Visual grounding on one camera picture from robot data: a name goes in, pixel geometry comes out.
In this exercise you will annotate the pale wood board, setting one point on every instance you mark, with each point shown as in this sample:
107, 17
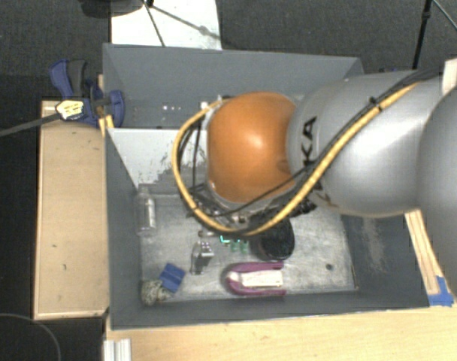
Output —
70, 216

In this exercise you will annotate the speckled grey stone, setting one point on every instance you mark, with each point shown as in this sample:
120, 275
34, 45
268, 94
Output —
152, 293

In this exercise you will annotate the blue sponge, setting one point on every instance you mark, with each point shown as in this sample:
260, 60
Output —
173, 277

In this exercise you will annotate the white flat block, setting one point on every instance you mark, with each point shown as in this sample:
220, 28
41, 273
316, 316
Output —
261, 278

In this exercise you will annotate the black cylinder on white bracket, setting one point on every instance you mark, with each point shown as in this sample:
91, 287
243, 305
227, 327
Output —
303, 206

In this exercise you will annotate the black round cup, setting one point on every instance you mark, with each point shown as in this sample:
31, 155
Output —
275, 243

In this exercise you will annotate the grey metal bin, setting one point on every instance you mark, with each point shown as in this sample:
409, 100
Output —
168, 85

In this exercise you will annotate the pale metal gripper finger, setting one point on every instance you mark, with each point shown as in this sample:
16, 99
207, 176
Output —
196, 261
207, 252

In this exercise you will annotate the purple u-shaped holder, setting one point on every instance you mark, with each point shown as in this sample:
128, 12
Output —
232, 286

